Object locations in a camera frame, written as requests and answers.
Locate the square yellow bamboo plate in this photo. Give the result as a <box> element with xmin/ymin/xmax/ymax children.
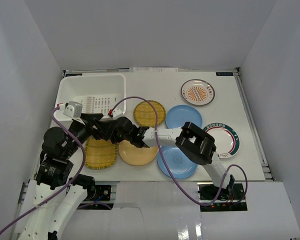
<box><xmin>84</xmin><ymin>137</ymin><xmax>118</xmax><ymax>170</ymax></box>

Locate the yellow plastic plate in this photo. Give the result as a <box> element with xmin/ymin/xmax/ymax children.
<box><xmin>118</xmin><ymin>140</ymin><xmax>158</xmax><ymax>166</ymax></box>

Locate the round yellow bamboo plate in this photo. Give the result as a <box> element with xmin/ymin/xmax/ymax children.
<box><xmin>133</xmin><ymin>100</ymin><xmax>166</xmax><ymax>128</ymax></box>

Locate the light blue plate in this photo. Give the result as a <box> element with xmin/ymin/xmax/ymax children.
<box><xmin>165</xmin><ymin>105</ymin><xmax>203</xmax><ymax>129</ymax></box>
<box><xmin>161</xmin><ymin>146</ymin><xmax>198</xmax><ymax>179</ymax></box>

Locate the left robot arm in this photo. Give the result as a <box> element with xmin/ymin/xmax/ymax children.
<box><xmin>19</xmin><ymin>113</ymin><xmax>103</xmax><ymax>240</ymax></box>

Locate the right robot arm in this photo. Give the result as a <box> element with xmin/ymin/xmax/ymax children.
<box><xmin>93</xmin><ymin>116</ymin><xmax>235</xmax><ymax>200</ymax></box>

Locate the white plastic bin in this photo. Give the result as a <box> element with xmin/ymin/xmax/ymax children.
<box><xmin>55</xmin><ymin>73</ymin><xmax>127</xmax><ymax>115</ymax></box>

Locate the orange sunburst enamel plate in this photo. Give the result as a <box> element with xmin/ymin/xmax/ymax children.
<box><xmin>180</xmin><ymin>79</ymin><xmax>216</xmax><ymax>107</ymax></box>

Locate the green red rimmed plate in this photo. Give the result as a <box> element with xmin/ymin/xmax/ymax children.
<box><xmin>203</xmin><ymin>122</ymin><xmax>240</xmax><ymax>160</ymax></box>

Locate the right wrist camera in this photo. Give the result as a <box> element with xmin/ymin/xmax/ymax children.
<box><xmin>108</xmin><ymin>108</ymin><xmax>124</xmax><ymax>120</ymax></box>

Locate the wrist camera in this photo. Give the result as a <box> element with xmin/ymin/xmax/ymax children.
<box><xmin>108</xmin><ymin>108</ymin><xmax>124</xmax><ymax>120</ymax></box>
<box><xmin>57</xmin><ymin>101</ymin><xmax>83</xmax><ymax>118</ymax></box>

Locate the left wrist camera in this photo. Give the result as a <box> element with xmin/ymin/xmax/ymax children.
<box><xmin>57</xmin><ymin>101</ymin><xmax>83</xmax><ymax>118</ymax></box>

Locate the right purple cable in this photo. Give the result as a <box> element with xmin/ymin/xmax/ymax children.
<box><xmin>109</xmin><ymin>96</ymin><xmax>248</xmax><ymax>207</ymax></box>

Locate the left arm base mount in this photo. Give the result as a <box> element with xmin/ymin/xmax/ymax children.
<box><xmin>78</xmin><ymin>185</ymin><xmax>114</xmax><ymax>210</ymax></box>

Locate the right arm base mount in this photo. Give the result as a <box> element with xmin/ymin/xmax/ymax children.
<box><xmin>198</xmin><ymin>183</ymin><xmax>248</xmax><ymax>213</ymax></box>

